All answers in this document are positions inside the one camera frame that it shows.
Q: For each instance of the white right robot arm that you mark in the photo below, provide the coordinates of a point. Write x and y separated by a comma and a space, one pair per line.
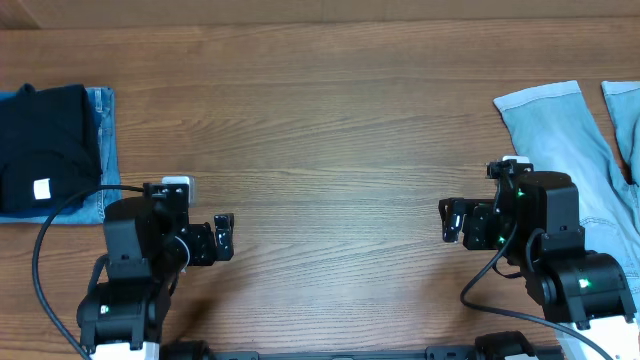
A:
533, 223

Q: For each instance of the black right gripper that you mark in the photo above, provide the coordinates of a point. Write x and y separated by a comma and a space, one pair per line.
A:
468, 226

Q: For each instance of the folded light blue jeans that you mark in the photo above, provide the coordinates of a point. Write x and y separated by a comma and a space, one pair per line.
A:
107, 165

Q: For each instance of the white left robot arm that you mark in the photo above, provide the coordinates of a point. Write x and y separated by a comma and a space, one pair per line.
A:
150, 241

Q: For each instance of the brown cardboard wall panel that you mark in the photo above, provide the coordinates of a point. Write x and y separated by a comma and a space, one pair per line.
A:
81, 14

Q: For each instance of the black t-shirt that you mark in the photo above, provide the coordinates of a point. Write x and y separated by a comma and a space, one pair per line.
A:
45, 145

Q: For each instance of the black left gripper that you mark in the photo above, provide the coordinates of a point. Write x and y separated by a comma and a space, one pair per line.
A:
211, 242

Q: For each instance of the light blue jeans, right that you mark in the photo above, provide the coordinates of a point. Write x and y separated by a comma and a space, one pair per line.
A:
552, 126

